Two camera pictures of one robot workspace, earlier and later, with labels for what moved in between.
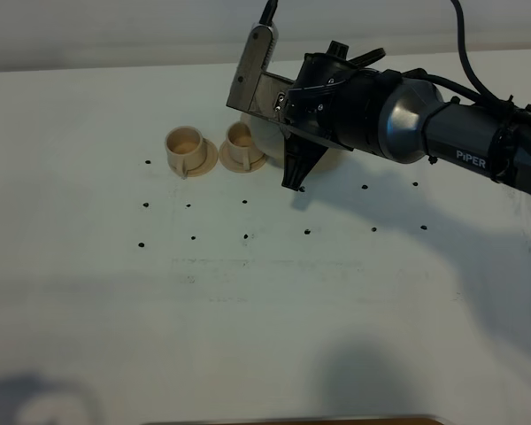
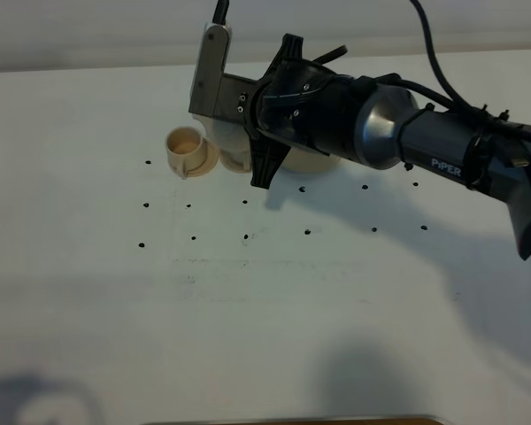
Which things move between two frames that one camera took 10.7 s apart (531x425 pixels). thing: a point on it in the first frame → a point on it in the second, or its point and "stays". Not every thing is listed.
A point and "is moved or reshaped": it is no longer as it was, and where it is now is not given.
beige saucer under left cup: [208, 163] stays
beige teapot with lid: [266, 136] is moved or reshaped
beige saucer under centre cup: [236, 166] stays
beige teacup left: [186, 149] stays
